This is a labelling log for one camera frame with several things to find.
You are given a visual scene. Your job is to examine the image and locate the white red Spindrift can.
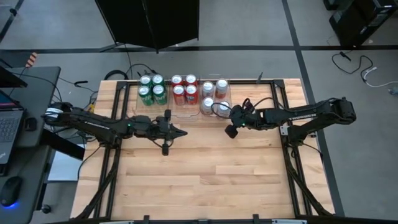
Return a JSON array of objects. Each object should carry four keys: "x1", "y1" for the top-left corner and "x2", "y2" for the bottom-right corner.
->
[
  {"x1": 201, "y1": 80, "x2": 215, "y2": 99},
  {"x1": 216, "y1": 100, "x2": 231, "y2": 118},
  {"x1": 215, "y1": 77, "x2": 229, "y2": 100},
  {"x1": 201, "y1": 96, "x2": 215, "y2": 115}
]

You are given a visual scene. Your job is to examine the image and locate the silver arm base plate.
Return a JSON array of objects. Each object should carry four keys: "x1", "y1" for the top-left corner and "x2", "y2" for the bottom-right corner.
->
[{"x1": 279, "y1": 123, "x2": 318, "y2": 138}]

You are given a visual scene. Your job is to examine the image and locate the orange black striped object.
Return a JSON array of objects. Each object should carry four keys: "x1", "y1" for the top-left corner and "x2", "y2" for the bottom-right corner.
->
[{"x1": 25, "y1": 52, "x2": 39, "y2": 68}]

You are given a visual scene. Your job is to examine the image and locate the black stand leg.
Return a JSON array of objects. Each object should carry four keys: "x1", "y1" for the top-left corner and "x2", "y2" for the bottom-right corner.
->
[{"x1": 0, "y1": 0, "x2": 24, "y2": 46}]

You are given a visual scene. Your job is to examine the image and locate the black monitor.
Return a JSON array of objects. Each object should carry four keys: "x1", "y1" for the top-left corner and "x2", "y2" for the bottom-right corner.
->
[{"x1": 0, "y1": 66, "x2": 29, "y2": 89}]

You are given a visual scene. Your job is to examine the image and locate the white sheet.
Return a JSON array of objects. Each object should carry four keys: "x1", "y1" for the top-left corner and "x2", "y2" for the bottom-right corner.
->
[{"x1": 48, "y1": 148, "x2": 86, "y2": 182}]

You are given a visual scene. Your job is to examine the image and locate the black aluminium table frame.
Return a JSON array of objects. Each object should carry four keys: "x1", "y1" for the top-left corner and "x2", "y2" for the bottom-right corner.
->
[{"x1": 70, "y1": 77, "x2": 335, "y2": 224}]

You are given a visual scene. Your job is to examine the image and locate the clear plastic bin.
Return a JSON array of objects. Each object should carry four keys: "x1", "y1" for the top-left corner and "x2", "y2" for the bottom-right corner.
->
[
  {"x1": 198, "y1": 73, "x2": 233, "y2": 119},
  {"x1": 169, "y1": 73, "x2": 201, "y2": 121}
]

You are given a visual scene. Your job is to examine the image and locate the black desk beam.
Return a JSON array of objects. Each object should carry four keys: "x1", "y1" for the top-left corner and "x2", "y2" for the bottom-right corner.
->
[{"x1": 40, "y1": 128, "x2": 86, "y2": 161}]

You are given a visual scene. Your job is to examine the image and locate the dark grey desk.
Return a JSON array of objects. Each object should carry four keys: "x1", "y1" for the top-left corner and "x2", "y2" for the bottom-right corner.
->
[{"x1": 0, "y1": 66, "x2": 62, "y2": 224}]

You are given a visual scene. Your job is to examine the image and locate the white floor cable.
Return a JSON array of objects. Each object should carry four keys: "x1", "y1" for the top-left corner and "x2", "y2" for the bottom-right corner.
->
[{"x1": 362, "y1": 66, "x2": 398, "y2": 90}]

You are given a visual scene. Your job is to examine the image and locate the black equipment case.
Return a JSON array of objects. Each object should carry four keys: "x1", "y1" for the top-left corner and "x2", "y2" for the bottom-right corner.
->
[{"x1": 323, "y1": 0, "x2": 398, "y2": 48}]

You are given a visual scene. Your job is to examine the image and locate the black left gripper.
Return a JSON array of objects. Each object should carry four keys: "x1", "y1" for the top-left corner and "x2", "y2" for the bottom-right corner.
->
[{"x1": 136, "y1": 108, "x2": 188, "y2": 156}]

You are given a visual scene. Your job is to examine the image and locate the black floor cable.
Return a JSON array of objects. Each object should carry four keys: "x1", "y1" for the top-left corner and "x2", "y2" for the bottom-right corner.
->
[{"x1": 331, "y1": 51, "x2": 374, "y2": 82}]

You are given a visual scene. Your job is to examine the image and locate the black laptop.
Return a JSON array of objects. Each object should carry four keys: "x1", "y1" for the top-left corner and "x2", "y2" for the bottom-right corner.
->
[{"x1": 0, "y1": 89, "x2": 25, "y2": 166}]

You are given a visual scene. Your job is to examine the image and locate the black computer mouse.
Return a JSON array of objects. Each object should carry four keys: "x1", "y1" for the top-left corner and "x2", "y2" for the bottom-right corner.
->
[{"x1": 0, "y1": 175, "x2": 24, "y2": 208}]

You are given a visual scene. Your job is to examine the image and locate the small black puck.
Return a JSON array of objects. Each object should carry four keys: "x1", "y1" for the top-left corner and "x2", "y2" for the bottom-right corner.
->
[{"x1": 24, "y1": 117, "x2": 38, "y2": 132}]

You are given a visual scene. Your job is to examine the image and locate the black coiled cable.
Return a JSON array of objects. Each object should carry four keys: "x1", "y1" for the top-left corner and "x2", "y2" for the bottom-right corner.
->
[{"x1": 103, "y1": 69, "x2": 130, "y2": 81}]

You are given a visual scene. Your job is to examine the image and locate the green soda cans group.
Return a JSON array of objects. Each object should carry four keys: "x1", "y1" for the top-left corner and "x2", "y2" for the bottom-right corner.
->
[{"x1": 136, "y1": 73, "x2": 171, "y2": 118}]

